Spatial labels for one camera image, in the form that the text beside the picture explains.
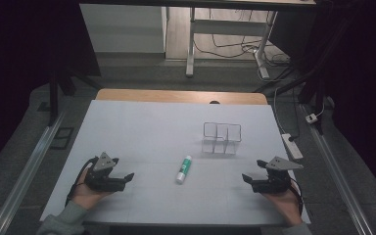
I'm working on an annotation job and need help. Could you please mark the person's left hand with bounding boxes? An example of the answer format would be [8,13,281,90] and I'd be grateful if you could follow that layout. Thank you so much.
[70,166,113,211]

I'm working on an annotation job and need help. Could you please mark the person's right hand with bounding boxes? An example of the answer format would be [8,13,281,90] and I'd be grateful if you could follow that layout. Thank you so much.
[261,181,304,227]

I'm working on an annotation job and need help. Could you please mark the wooden table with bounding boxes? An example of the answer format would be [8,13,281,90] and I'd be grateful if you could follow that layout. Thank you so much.
[95,88,269,106]

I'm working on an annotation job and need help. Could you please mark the black floor cable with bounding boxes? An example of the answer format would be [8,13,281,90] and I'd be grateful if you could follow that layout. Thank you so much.
[193,9,292,67]

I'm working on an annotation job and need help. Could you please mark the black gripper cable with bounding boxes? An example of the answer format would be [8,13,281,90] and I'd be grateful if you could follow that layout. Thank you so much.
[65,156,100,208]
[289,175,306,217]

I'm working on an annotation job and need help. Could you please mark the white table mat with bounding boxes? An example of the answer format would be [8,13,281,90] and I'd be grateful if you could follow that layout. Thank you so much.
[40,99,311,227]

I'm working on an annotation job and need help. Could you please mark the aluminium rail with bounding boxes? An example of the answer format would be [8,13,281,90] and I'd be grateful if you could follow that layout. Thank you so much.
[301,103,376,235]
[0,110,67,235]

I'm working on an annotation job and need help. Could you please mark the white power strip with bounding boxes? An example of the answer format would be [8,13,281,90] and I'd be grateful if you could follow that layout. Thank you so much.
[280,132,305,161]

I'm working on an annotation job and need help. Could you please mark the black stand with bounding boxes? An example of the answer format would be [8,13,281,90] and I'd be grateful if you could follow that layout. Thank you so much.
[254,19,356,135]
[46,65,104,127]

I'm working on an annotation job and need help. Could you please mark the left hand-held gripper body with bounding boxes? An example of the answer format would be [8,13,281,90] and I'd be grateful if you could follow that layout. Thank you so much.
[84,151,127,193]

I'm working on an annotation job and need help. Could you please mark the clear three-compartment holder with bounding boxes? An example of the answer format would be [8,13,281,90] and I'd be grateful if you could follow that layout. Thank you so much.
[201,121,243,156]

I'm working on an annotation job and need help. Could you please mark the black floor frame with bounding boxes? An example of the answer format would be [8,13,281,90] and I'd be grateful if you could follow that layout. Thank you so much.
[49,126,75,151]

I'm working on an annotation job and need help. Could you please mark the white cabinet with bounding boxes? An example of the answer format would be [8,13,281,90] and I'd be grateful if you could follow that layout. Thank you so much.
[79,3,168,54]

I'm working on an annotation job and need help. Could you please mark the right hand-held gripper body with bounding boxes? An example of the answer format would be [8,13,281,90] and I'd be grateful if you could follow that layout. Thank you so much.
[251,155,305,195]

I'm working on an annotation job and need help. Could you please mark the green and white glue stick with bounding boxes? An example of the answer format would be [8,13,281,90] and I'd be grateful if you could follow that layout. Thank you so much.
[175,155,193,185]

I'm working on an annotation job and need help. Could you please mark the white-legged desk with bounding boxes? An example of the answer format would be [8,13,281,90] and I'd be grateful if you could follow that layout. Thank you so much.
[185,6,279,80]

